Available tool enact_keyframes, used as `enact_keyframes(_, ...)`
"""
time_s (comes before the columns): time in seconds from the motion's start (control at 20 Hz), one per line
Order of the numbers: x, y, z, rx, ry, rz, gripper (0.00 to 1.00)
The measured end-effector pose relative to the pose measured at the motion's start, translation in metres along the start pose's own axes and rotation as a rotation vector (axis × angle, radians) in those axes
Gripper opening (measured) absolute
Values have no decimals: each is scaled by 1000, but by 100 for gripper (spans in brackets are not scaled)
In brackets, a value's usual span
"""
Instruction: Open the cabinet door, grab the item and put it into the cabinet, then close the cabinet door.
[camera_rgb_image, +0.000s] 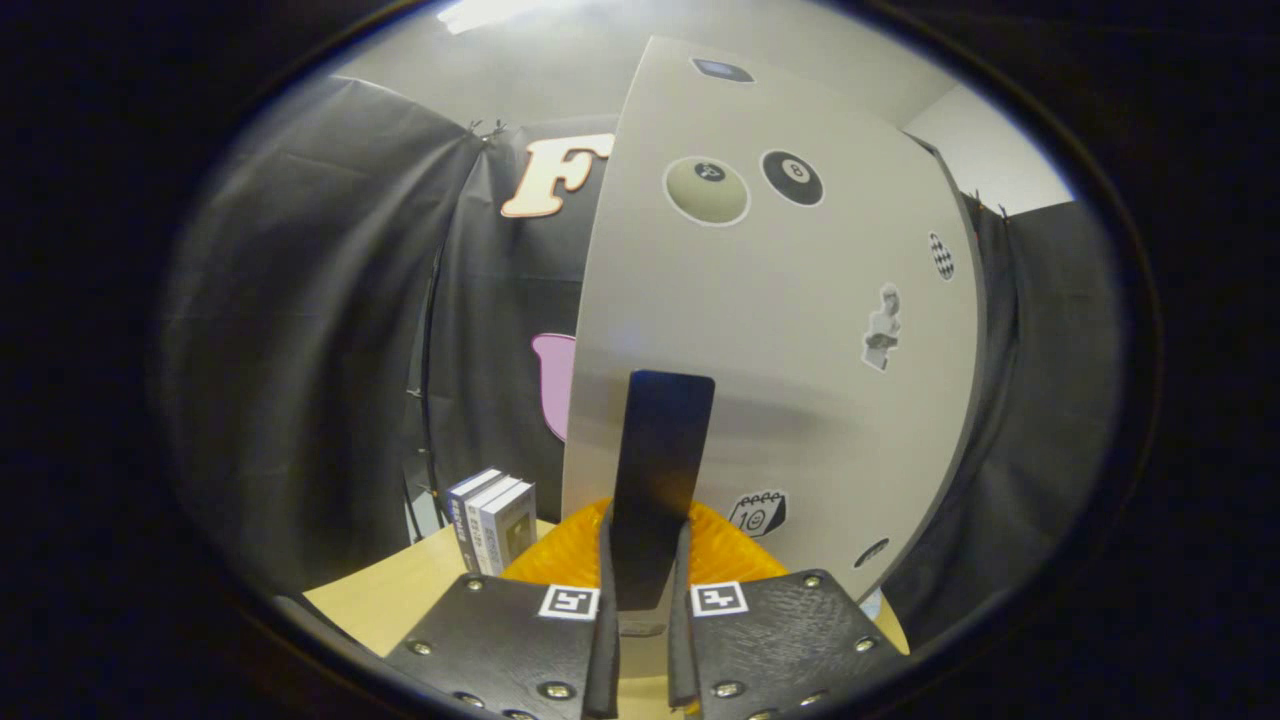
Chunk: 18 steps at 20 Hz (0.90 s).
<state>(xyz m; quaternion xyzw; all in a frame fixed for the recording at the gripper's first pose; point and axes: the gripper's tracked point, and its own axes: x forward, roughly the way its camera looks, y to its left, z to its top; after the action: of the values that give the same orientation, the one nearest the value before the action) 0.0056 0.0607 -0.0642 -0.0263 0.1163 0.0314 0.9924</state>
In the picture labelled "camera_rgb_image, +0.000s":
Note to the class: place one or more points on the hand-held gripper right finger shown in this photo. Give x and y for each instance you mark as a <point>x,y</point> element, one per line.
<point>770,640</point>

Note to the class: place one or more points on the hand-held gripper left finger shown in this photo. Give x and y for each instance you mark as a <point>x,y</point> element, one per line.
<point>500,640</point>

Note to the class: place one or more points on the white and blue oval object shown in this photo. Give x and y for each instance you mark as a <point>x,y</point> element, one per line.
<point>870,605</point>

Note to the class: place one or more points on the white spine book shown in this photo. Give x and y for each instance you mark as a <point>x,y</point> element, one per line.
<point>480,525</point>

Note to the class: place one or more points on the blue spine book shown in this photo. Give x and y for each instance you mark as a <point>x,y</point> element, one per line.
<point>458,520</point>

